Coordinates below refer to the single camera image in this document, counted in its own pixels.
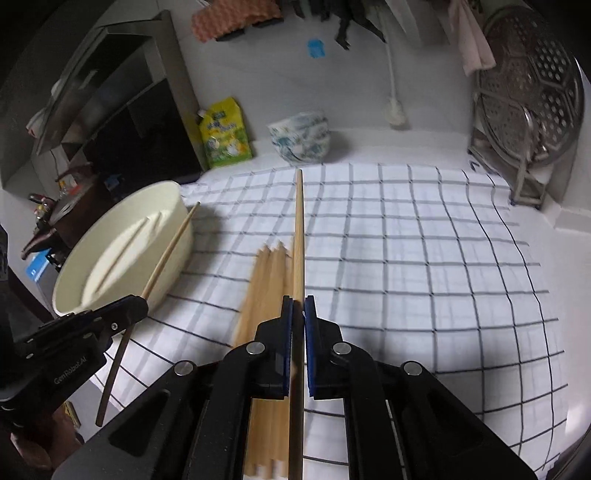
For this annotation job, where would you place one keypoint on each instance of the white black checked cloth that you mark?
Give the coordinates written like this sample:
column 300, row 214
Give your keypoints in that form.
column 415, row 286

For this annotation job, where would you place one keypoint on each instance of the dark cooking pot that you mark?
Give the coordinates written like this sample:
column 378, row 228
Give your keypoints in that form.
column 74, row 207

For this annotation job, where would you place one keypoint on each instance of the yellow green detergent pouch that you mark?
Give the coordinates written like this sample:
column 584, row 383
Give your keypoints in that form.
column 226, row 134

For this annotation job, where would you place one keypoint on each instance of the black hanging utensils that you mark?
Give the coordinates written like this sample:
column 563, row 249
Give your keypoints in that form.
column 351, row 23

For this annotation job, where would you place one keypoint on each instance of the orange knitted cloth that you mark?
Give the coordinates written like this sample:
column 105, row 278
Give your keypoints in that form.
column 231, row 18

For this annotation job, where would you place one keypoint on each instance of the blue wall sticker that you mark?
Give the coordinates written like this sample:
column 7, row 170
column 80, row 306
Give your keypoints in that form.
column 316, row 48

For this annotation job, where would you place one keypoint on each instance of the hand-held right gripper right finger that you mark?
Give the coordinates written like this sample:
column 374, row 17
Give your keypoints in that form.
column 310, row 323

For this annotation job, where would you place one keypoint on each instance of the blue box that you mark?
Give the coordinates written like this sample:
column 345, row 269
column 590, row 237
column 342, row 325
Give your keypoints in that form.
column 39, row 267

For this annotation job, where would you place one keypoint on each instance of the perforated metal steamer plate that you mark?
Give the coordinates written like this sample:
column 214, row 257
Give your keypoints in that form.
column 531, row 78

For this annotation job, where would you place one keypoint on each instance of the pink towel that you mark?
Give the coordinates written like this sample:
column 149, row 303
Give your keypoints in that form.
column 473, row 41

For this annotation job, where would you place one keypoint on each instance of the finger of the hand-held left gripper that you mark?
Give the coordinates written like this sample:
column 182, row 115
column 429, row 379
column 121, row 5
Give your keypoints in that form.
column 115, row 316

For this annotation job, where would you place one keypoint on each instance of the cream plastic basin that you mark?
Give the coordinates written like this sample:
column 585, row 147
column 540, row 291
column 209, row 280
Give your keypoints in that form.
column 78, row 277

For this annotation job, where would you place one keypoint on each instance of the blue patterned ceramic bowl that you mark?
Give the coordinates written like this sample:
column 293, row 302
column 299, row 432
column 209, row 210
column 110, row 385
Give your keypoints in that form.
column 298, row 124
column 302, row 150

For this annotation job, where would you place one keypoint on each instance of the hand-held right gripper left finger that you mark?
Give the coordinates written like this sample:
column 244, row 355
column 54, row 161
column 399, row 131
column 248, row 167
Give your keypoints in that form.
column 287, row 323

